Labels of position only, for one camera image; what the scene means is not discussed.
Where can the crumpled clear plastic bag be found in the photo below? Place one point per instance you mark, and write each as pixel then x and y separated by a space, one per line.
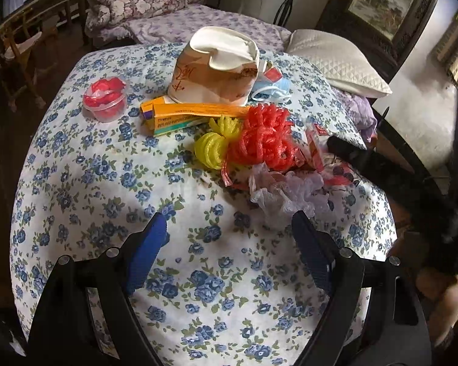
pixel 280 195

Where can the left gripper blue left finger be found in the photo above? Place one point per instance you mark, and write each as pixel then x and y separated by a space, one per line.
pixel 142 250

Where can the orange purple green box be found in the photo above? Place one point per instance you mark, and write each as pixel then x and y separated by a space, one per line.
pixel 163 125

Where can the purple floral bed sheet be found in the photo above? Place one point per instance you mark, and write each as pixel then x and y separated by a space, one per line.
pixel 181 25

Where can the blue face mask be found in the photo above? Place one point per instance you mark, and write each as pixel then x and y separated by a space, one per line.
pixel 270 85

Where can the lilac crumpled blanket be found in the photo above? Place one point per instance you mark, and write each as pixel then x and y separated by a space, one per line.
pixel 359 110

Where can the white paper cup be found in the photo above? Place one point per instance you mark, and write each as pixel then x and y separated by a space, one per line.
pixel 217 66

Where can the wooden chair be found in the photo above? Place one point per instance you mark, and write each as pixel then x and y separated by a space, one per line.
pixel 21 34

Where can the white quilted pillow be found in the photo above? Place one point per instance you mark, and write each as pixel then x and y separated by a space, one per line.
pixel 341 62

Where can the folded floral pink comforter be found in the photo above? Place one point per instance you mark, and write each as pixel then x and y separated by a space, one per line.
pixel 104 14

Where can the framed landscape painting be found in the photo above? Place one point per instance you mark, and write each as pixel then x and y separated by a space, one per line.
pixel 386 31

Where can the orange medicine box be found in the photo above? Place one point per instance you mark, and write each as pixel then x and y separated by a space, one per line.
pixel 166 107

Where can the clear cup with red wrapper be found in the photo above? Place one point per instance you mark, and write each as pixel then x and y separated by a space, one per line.
pixel 106 99

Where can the red candy wrapper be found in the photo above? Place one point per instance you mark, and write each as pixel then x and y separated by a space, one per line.
pixel 333 170

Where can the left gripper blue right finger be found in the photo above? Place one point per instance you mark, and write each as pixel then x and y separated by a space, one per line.
pixel 314 251

